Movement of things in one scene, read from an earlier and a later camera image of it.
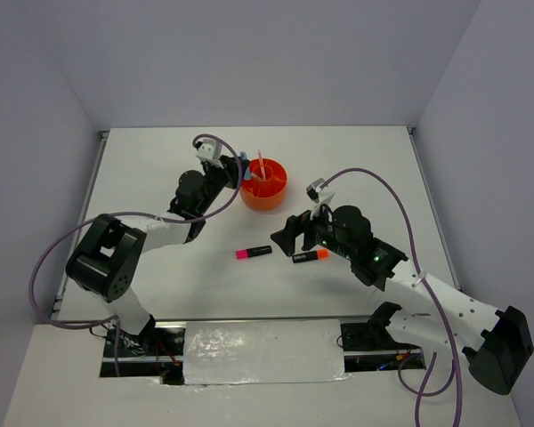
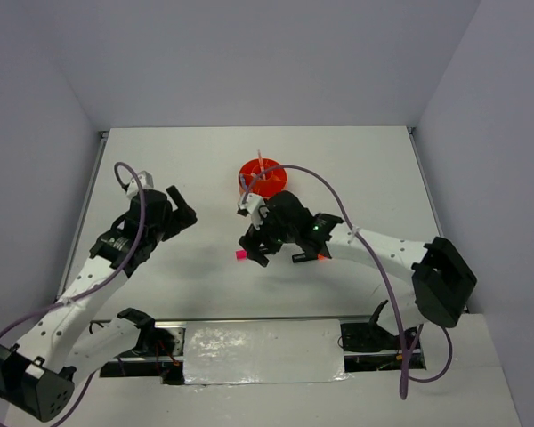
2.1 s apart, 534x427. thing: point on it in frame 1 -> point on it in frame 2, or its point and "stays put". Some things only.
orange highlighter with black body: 309,256 stays put
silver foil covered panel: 263,351 stays put
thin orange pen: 262,167 stays put
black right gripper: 287,236 -> 253,240
